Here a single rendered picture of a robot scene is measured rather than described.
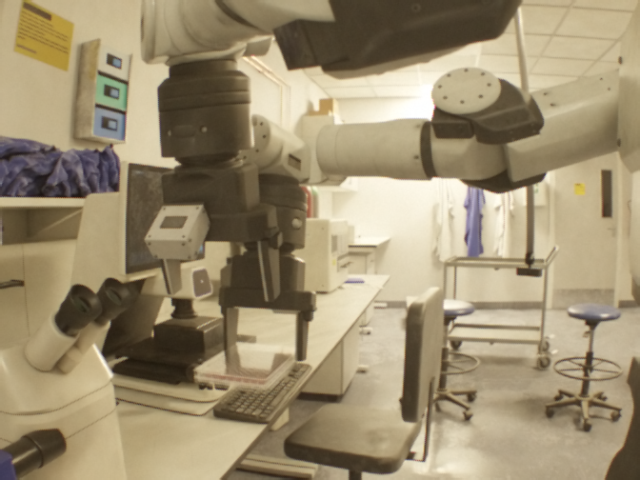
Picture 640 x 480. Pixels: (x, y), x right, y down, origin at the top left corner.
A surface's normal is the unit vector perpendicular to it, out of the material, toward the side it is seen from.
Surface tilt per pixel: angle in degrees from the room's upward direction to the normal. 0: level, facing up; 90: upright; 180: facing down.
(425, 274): 90
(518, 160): 143
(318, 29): 118
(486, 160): 126
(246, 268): 78
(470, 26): 162
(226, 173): 102
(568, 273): 90
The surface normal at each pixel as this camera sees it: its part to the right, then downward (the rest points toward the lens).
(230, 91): 0.67, 0.16
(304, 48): -0.86, 0.45
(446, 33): -0.03, 0.96
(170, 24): -0.35, 0.43
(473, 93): -0.38, -0.55
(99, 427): 0.97, 0.01
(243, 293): -0.23, -0.15
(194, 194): -0.23, 0.26
